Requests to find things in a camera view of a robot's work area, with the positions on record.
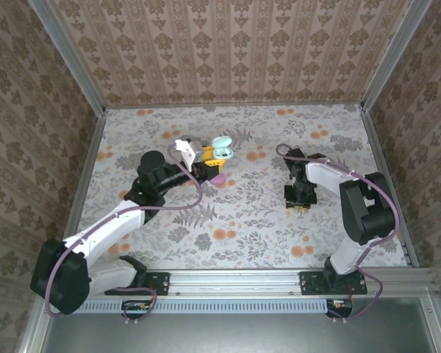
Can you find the aluminium mounting rail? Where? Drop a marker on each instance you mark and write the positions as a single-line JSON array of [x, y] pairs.
[[235, 281]]

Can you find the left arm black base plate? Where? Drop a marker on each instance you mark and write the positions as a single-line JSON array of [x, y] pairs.
[[161, 283]]

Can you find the aluminium side rail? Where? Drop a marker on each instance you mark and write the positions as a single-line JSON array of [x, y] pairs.
[[386, 154], [86, 184]]

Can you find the grey metal sheet panel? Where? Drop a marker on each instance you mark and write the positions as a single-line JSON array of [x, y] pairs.
[[224, 334]]

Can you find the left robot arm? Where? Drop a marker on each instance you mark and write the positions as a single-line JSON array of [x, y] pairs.
[[110, 228]]

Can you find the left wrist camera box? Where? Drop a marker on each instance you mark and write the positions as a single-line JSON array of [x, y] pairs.
[[189, 147]]

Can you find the floral table mat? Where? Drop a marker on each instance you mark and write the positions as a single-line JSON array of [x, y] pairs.
[[242, 220]]

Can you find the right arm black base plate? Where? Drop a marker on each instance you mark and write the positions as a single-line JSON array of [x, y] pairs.
[[308, 283]]

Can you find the mint green earbud charging case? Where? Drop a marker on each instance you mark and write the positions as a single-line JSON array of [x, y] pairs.
[[222, 144]]

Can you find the pink earbud charging case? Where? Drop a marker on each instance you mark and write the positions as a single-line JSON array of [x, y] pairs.
[[219, 179]]

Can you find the aluminium frame post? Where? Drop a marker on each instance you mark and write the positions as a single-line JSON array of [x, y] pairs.
[[68, 55], [395, 55]]

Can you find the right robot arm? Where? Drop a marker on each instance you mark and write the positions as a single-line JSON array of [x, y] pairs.
[[367, 220]]

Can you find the black connector box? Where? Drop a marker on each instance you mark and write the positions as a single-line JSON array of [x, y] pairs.
[[340, 309], [136, 309]]

